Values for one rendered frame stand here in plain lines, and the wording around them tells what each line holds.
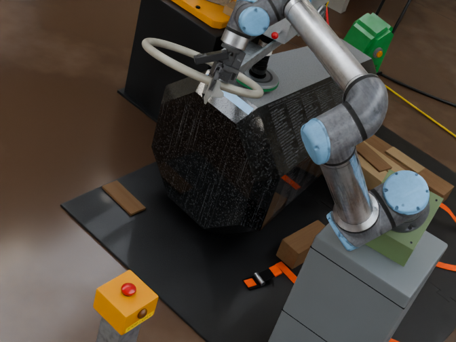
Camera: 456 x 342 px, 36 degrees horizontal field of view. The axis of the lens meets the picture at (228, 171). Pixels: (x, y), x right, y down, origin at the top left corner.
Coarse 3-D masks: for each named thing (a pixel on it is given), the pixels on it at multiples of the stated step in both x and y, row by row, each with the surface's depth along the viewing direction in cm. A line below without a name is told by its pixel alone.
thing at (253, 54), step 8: (224, 48) 290; (248, 48) 305; (256, 48) 307; (264, 48) 299; (272, 48) 309; (248, 56) 299; (256, 56) 294; (264, 56) 304; (248, 64) 289; (240, 72) 284
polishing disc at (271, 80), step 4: (268, 68) 337; (244, 72) 328; (268, 72) 334; (272, 72) 335; (248, 76) 326; (268, 76) 331; (272, 76) 332; (276, 76) 333; (256, 80) 325; (260, 80) 326; (264, 80) 327; (268, 80) 328; (272, 80) 329; (276, 80) 330; (260, 84) 323; (264, 84) 324; (268, 84) 325; (272, 84) 326; (276, 84) 327; (264, 88) 323; (268, 88) 324
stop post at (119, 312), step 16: (128, 272) 190; (112, 288) 184; (144, 288) 187; (96, 304) 185; (112, 304) 180; (128, 304) 181; (144, 304) 183; (112, 320) 183; (128, 320) 180; (144, 320) 187; (112, 336) 190; (128, 336) 191
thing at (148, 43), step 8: (144, 40) 255; (152, 40) 263; (160, 40) 270; (144, 48) 250; (152, 48) 246; (168, 48) 275; (176, 48) 277; (184, 48) 279; (160, 56) 242; (168, 56) 241; (192, 56) 281; (168, 64) 240; (176, 64) 239; (184, 64) 239; (184, 72) 238; (192, 72) 238; (200, 80) 239; (208, 80) 239; (240, 80) 278; (248, 80) 274; (224, 88) 241; (232, 88) 242; (240, 88) 245; (256, 88) 265; (248, 96) 249; (256, 96) 253
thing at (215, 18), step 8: (176, 0) 399; (184, 0) 397; (192, 0) 400; (200, 0) 402; (232, 0) 413; (184, 8) 397; (192, 8) 393; (200, 8) 394; (208, 8) 397; (216, 8) 399; (200, 16) 391; (208, 16) 389; (216, 16) 391; (224, 16) 394; (208, 24) 389; (216, 24) 387; (224, 24) 390
